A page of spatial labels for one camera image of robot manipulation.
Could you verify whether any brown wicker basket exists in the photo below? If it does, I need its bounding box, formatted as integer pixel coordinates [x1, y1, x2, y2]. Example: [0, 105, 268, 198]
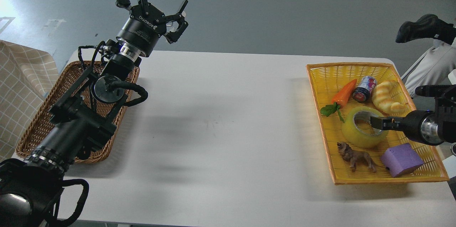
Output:
[16, 60, 140, 164]

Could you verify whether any black shoe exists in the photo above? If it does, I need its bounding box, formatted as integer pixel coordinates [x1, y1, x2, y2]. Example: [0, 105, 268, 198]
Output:
[395, 14, 456, 45]

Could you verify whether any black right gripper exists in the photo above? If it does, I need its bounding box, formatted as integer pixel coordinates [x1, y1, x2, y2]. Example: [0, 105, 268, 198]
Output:
[370, 110, 437, 144]

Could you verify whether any toy croissant bread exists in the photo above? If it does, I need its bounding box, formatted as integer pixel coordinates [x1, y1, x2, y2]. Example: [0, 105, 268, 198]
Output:
[372, 80, 407, 114]

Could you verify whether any grey trouser leg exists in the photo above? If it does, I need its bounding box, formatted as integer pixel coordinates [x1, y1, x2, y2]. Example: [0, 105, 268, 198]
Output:
[404, 39, 456, 98]

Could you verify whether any orange toy carrot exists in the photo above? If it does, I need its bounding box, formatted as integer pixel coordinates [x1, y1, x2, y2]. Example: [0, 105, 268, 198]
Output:
[320, 79, 358, 123]

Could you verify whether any small drink can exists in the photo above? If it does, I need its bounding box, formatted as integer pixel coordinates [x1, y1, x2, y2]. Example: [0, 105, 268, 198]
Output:
[352, 76, 377, 103]

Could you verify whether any brown toy lion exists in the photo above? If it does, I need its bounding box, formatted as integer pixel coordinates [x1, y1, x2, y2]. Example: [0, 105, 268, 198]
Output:
[337, 141, 380, 173]

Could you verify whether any purple foam block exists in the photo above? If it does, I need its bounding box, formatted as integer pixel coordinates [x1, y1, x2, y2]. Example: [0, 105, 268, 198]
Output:
[380, 143, 424, 178]

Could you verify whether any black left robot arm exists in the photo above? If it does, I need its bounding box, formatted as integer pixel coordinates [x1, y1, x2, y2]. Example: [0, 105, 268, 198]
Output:
[1, 0, 188, 227]

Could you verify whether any beige checkered cloth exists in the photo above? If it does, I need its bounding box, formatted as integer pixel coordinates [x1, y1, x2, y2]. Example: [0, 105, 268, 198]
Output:
[0, 40, 59, 160]

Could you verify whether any yellow tape roll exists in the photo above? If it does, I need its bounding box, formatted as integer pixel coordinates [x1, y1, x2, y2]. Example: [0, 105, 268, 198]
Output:
[341, 106, 389, 149]

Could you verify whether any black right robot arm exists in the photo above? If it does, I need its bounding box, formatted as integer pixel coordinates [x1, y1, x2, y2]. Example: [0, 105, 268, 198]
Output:
[370, 85, 456, 146]

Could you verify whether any yellow plastic basket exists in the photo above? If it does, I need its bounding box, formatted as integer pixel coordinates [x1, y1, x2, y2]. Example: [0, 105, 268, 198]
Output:
[306, 62, 449, 185]

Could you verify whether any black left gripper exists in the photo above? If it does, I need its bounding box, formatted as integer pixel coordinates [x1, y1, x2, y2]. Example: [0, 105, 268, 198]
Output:
[116, 0, 189, 58]

